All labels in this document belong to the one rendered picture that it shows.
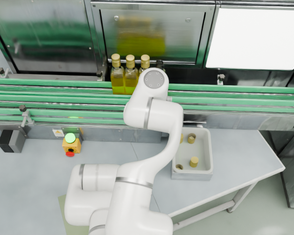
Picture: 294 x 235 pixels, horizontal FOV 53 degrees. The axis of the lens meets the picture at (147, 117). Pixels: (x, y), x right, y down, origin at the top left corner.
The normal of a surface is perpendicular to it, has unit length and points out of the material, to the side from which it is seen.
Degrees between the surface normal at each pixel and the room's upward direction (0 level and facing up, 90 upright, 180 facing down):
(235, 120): 90
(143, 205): 48
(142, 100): 3
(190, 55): 90
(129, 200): 14
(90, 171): 8
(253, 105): 90
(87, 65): 90
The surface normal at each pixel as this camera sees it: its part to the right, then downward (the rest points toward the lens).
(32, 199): 0.00, -0.56
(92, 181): 0.07, -0.06
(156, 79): 0.00, -0.33
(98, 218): -0.36, -0.74
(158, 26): -0.04, 0.83
